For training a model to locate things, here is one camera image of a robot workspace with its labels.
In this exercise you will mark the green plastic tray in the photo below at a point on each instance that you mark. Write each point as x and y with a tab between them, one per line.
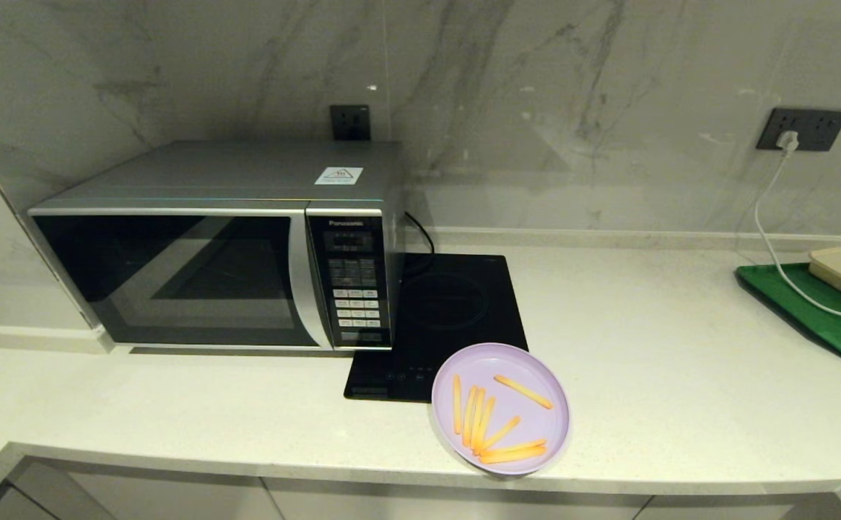
839	336

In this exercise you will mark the lilac round plate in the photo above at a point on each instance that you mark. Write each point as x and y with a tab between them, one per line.
521	361

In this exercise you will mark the silver Panasonic microwave oven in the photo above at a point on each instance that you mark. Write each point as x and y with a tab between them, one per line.
232	173

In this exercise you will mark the grey cabinet corner panel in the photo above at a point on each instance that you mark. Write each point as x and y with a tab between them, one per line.
9	505

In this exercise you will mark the black induction cooktop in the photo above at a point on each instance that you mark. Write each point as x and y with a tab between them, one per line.
463	303

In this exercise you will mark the white warning sticker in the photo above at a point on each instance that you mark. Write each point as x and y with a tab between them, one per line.
339	175

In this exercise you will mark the dark wide wall outlet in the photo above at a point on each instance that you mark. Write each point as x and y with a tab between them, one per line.
821	129

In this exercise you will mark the white power plug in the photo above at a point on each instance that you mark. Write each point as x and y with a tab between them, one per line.
787	141

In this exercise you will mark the dark single wall outlet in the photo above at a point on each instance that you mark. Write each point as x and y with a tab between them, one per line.
350	123

